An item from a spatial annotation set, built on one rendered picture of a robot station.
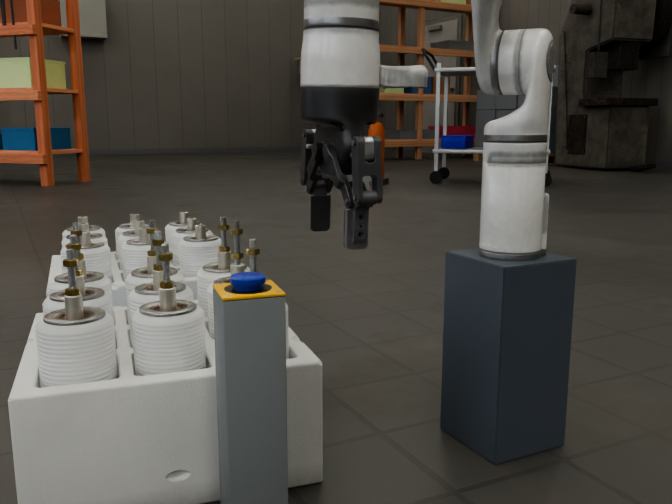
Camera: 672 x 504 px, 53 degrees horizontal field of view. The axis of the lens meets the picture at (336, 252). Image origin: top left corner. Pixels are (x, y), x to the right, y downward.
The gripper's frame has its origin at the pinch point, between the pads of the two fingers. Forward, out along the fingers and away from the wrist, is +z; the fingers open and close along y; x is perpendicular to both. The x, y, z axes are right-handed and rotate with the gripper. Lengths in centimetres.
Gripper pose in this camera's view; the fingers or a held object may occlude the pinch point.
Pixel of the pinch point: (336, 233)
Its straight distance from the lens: 67.1
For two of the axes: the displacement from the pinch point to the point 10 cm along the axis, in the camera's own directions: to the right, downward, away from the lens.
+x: 9.2, -0.7, 3.9
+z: -0.2, 9.8, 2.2
